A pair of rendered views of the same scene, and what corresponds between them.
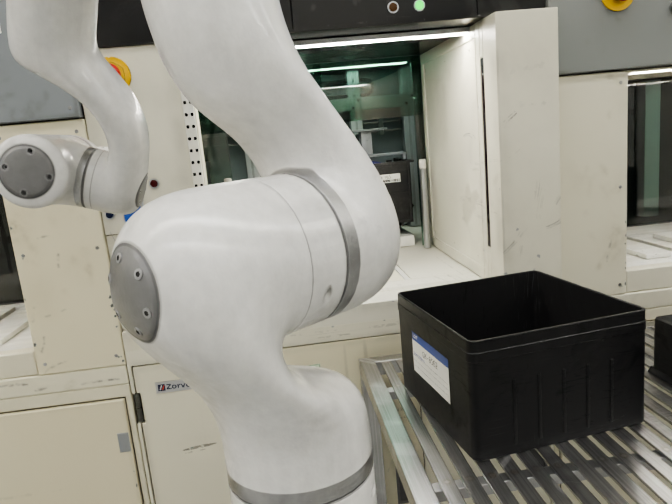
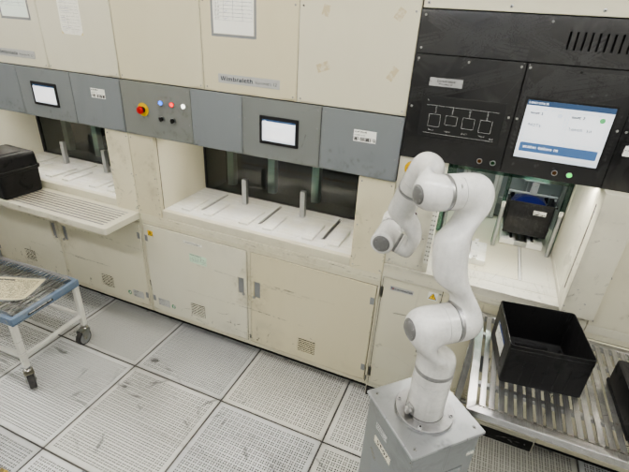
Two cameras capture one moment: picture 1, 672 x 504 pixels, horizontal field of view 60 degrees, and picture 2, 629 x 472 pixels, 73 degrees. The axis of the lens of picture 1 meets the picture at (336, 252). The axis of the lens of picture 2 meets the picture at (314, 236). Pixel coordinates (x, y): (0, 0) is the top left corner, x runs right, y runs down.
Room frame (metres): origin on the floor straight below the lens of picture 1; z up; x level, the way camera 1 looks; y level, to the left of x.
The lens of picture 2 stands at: (-0.65, -0.04, 1.91)
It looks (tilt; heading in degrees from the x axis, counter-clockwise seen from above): 27 degrees down; 26
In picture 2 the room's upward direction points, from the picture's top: 4 degrees clockwise
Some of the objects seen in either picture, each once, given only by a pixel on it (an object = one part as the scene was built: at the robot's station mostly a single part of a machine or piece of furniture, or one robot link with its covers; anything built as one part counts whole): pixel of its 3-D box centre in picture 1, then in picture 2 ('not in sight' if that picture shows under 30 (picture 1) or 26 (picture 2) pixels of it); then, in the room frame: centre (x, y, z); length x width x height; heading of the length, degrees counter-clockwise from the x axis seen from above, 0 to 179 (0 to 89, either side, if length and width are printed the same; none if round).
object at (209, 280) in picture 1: (252, 340); (431, 340); (0.42, 0.07, 1.07); 0.19 x 0.12 x 0.24; 135
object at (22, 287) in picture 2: not in sight; (7, 287); (0.35, 2.33, 0.47); 0.31 x 0.23 x 0.02; 117
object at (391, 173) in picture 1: (368, 182); (528, 207); (1.76, -0.12, 1.06); 0.24 x 0.20 x 0.32; 96
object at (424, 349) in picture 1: (510, 351); (537, 346); (0.87, -0.26, 0.85); 0.28 x 0.28 x 0.17; 13
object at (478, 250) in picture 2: not in sight; (463, 248); (1.43, 0.12, 0.89); 0.22 x 0.21 x 0.04; 5
